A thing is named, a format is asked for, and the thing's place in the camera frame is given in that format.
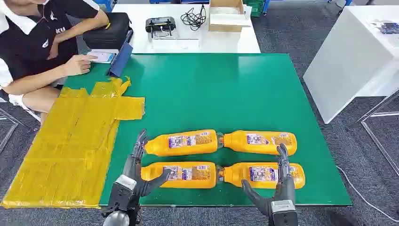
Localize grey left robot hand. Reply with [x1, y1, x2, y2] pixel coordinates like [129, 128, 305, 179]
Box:
[122, 129, 172, 198]

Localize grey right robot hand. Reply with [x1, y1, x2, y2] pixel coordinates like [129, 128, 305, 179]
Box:
[241, 143, 296, 217]

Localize orange drink bottle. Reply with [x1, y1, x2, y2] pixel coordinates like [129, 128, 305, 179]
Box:
[140, 161, 218, 190]
[217, 130, 298, 156]
[217, 161, 306, 190]
[144, 129, 219, 157]

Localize yellow plastic sheet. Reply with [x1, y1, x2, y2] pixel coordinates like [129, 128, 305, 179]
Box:
[0, 76, 146, 209]

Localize green table mat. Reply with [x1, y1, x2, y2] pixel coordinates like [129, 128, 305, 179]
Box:
[64, 53, 353, 208]

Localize person's hand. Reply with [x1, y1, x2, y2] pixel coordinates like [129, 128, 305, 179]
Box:
[64, 54, 98, 77]

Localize white paper card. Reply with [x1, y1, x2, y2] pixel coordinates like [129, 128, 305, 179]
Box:
[87, 48, 120, 64]

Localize white side table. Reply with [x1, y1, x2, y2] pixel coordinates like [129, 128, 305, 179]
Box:
[303, 4, 399, 125]

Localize black bag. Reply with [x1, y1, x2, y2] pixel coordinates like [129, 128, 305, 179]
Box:
[82, 12, 133, 50]

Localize black remote controller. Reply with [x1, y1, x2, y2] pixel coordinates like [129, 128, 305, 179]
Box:
[145, 16, 177, 39]

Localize long white table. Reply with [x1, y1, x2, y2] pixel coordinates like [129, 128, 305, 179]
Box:
[111, 3, 262, 55]

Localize person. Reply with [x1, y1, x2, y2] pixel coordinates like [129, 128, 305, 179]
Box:
[0, 0, 111, 125]

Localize open cardboard box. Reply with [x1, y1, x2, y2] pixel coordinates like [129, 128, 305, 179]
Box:
[208, 0, 253, 33]

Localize green plastic crate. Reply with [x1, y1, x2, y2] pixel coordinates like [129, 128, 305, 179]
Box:
[243, 0, 265, 18]

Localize blue item on side table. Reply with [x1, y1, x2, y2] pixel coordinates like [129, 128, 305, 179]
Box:
[379, 22, 399, 34]

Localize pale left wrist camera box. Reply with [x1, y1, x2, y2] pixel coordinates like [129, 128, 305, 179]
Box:
[115, 174, 138, 192]

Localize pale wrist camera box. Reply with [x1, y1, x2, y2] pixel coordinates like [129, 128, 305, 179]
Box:
[115, 174, 138, 192]
[270, 200, 296, 215]

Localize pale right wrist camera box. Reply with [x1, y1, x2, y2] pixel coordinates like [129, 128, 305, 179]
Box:
[270, 200, 296, 215]

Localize white floor cable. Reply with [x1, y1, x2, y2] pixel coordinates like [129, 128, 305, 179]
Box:
[335, 165, 399, 223]

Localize metal table frame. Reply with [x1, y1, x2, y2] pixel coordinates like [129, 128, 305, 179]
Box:
[357, 90, 399, 177]

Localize metal chair frame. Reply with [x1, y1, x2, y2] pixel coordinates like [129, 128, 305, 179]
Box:
[0, 107, 20, 154]

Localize black cable bundle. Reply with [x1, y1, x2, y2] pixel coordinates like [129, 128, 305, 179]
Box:
[180, 4, 207, 32]

